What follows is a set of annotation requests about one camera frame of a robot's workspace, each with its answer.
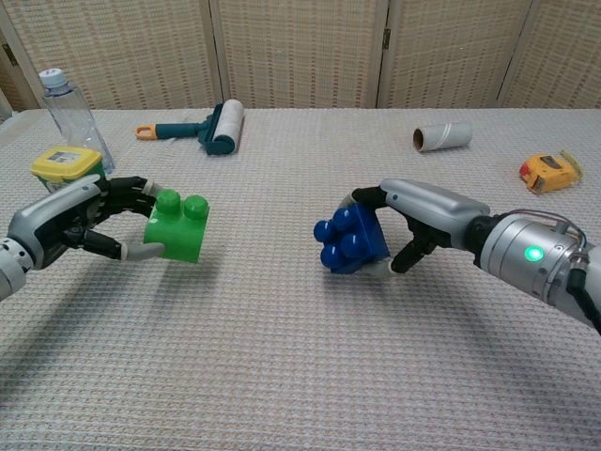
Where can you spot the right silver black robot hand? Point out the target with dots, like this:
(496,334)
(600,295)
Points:
(436,211)

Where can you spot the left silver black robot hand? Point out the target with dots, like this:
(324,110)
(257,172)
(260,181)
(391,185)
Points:
(51,211)

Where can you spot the blue building block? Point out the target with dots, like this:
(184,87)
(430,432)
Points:
(361,232)

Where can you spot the green building block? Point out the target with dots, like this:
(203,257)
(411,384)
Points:
(180,235)

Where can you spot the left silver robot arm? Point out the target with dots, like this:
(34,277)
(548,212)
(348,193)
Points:
(9,268)

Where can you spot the green tub with yellow lid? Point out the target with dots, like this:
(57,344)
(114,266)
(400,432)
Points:
(63,162)

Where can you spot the grey cardboard tube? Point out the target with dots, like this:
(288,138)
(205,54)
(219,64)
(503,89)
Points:
(446,136)

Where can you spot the clear plastic bottle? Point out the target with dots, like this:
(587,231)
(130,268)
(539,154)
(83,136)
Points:
(72,113)

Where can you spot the yellow tape measure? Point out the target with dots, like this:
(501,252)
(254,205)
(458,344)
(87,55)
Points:
(549,174)

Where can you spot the teal lint roller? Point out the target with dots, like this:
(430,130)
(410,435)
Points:
(227,124)

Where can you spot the beige woven table cloth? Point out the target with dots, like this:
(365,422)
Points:
(282,352)

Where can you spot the beige woven folding screen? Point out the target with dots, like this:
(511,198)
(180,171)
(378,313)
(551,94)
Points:
(300,51)

